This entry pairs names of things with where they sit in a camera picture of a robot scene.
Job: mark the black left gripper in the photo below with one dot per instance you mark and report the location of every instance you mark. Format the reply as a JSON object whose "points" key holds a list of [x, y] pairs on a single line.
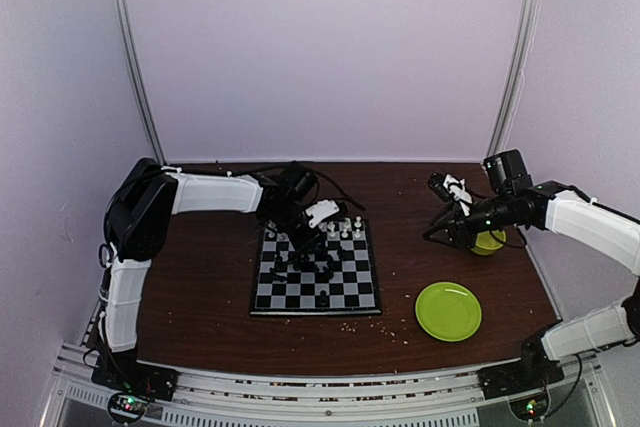
{"points": [[304, 244]]}

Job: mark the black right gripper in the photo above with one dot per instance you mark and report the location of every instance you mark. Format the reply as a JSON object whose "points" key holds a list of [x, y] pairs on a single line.
{"points": [[456, 226]]}

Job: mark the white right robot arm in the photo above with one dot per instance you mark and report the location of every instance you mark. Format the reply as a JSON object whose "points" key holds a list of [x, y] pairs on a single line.
{"points": [[603, 237]]}

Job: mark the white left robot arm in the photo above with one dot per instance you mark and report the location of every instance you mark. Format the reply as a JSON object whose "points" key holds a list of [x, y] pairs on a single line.
{"points": [[137, 220]]}

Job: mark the pile of black chess pieces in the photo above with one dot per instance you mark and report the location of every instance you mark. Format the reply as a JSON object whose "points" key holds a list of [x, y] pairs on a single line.
{"points": [[323, 265]]}

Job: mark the black and white chessboard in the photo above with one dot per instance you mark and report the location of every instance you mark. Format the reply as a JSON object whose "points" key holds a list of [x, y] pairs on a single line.
{"points": [[338, 280]]}

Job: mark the green bowl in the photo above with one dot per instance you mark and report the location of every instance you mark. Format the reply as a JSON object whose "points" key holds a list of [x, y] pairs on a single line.
{"points": [[488, 242]]}

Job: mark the green plate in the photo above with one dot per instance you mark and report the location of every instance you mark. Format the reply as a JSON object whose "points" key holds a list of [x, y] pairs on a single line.
{"points": [[448, 311]]}

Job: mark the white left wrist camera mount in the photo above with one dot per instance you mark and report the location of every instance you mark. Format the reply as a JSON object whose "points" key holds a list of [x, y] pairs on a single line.
{"points": [[321, 212]]}

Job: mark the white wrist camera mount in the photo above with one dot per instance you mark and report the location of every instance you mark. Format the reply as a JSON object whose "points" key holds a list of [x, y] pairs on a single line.
{"points": [[321, 212], [457, 190]]}

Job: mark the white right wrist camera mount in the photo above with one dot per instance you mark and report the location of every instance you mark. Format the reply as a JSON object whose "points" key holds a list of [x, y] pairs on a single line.
{"points": [[457, 190]]}

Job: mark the right aluminium frame post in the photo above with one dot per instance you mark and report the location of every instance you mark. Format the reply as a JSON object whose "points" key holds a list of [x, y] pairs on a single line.
{"points": [[514, 82]]}

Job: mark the aluminium frame post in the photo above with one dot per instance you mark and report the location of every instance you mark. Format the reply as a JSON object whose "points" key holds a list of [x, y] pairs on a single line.
{"points": [[137, 81], [514, 82]]}

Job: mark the front aluminium rail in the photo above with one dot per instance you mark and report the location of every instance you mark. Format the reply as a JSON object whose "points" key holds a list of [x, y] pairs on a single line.
{"points": [[445, 397]]}

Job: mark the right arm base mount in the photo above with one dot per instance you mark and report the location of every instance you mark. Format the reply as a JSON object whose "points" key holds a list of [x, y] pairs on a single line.
{"points": [[525, 381]]}

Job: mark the left aluminium frame post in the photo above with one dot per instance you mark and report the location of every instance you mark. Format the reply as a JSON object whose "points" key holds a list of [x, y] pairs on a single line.
{"points": [[137, 81]]}

